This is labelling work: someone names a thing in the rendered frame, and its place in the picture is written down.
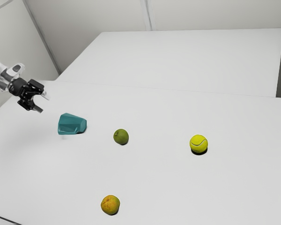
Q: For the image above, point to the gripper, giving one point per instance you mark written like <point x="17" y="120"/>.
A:
<point x="19" y="87"/>

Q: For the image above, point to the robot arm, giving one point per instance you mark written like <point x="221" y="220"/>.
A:
<point x="0" y="75"/>

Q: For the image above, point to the teal faceted mug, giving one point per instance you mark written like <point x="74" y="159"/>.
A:
<point x="71" y="124"/>

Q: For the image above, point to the green apple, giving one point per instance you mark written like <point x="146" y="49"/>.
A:
<point x="120" y="136"/>

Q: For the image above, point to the orange yellow fruit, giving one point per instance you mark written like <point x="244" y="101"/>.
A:
<point x="110" y="204"/>

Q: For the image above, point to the yellow tennis ball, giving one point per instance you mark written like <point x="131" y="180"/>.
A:
<point x="198" y="144"/>

